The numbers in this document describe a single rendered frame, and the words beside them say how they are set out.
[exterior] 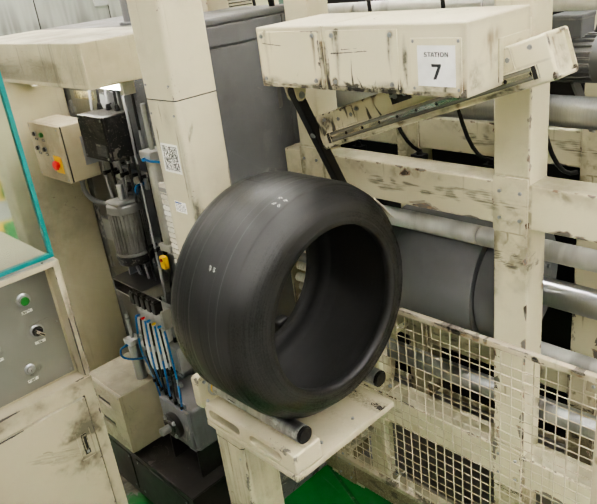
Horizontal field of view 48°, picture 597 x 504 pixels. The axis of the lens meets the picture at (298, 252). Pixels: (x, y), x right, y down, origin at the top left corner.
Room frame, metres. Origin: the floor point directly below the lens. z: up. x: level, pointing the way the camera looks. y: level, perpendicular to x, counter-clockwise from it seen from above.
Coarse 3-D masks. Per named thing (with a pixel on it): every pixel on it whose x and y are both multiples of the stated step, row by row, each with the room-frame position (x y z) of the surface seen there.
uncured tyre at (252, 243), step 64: (256, 192) 1.42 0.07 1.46; (320, 192) 1.38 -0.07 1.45; (192, 256) 1.35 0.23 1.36; (256, 256) 1.25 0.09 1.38; (320, 256) 1.70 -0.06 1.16; (384, 256) 1.49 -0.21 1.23; (192, 320) 1.28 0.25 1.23; (256, 320) 1.20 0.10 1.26; (320, 320) 1.65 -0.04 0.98; (384, 320) 1.46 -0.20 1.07; (256, 384) 1.20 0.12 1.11; (320, 384) 1.45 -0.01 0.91
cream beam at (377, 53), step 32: (256, 32) 1.74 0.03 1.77; (288, 32) 1.65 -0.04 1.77; (320, 32) 1.57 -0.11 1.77; (352, 32) 1.50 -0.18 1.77; (384, 32) 1.43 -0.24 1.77; (416, 32) 1.37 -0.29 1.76; (448, 32) 1.32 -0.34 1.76; (480, 32) 1.32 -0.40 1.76; (512, 32) 1.40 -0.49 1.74; (288, 64) 1.66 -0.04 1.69; (320, 64) 1.58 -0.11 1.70; (352, 64) 1.50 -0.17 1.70; (384, 64) 1.43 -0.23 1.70; (416, 64) 1.37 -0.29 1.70; (480, 64) 1.32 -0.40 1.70; (448, 96) 1.32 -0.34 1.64
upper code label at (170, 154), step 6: (162, 144) 1.65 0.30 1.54; (168, 144) 1.62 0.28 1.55; (162, 150) 1.65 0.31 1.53; (168, 150) 1.63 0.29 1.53; (174, 150) 1.61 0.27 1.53; (168, 156) 1.63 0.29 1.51; (174, 156) 1.61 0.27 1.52; (168, 162) 1.64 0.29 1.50; (174, 162) 1.62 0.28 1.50; (168, 168) 1.64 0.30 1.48; (174, 168) 1.62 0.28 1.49; (180, 168) 1.60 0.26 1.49
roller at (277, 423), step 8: (216, 392) 1.49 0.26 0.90; (224, 392) 1.46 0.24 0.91; (232, 400) 1.44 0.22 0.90; (248, 408) 1.39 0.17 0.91; (256, 416) 1.36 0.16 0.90; (264, 416) 1.34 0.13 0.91; (272, 424) 1.32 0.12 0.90; (280, 424) 1.30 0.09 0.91; (288, 424) 1.29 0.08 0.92; (296, 424) 1.28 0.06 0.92; (304, 424) 1.28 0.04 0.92; (288, 432) 1.28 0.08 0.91; (296, 432) 1.26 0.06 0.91; (304, 432) 1.26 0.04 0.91; (296, 440) 1.26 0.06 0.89; (304, 440) 1.26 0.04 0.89
